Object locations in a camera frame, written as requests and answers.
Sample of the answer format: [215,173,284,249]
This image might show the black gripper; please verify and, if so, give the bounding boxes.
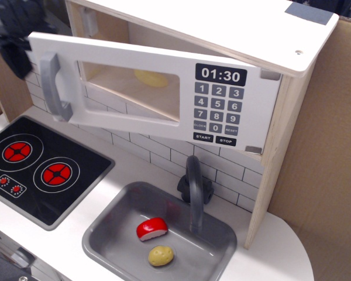
[0,1,57,80]

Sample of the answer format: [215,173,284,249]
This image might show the grey microwave door handle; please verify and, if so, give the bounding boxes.
[39,52,73,122]

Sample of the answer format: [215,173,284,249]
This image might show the white toy microwave door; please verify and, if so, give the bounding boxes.
[29,32,282,154]

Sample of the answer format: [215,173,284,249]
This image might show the white wooden microwave cabinet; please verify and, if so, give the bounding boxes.
[66,1,338,248]

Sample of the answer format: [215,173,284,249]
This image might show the black toy stove top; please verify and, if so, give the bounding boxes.
[0,116,115,231]

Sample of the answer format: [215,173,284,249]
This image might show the yellow toy banana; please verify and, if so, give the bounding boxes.
[133,70,168,88]

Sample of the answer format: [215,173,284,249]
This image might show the red toy cheese wedge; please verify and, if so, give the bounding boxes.
[136,217,168,241]

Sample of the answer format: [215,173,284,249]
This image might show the grey toy sink basin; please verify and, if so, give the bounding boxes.
[82,182,237,280]

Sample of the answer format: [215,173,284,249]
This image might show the grey toy faucet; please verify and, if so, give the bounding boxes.
[177,156,214,234]

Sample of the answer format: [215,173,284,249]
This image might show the yellow toy potato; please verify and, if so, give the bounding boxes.
[147,245,174,267]

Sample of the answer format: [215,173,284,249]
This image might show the grey tape patch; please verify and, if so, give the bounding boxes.
[285,2,333,25]

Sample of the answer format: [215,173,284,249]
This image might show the brown cardboard panel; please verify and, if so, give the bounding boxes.
[269,18,351,280]

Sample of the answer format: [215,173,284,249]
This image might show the silver oven handle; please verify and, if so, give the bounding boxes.
[0,234,35,273]

